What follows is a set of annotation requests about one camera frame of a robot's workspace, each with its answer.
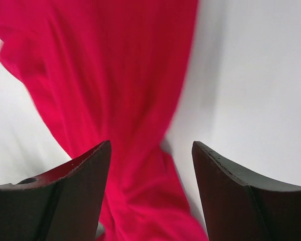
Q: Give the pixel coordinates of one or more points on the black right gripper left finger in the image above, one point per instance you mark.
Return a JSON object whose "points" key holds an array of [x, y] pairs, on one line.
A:
{"points": [[63, 203]]}

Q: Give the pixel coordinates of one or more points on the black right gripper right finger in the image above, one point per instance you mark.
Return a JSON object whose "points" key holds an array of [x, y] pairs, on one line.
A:
{"points": [[240, 204]]}

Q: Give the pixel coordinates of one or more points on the red t shirt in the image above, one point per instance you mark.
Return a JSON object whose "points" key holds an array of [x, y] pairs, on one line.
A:
{"points": [[111, 70]]}

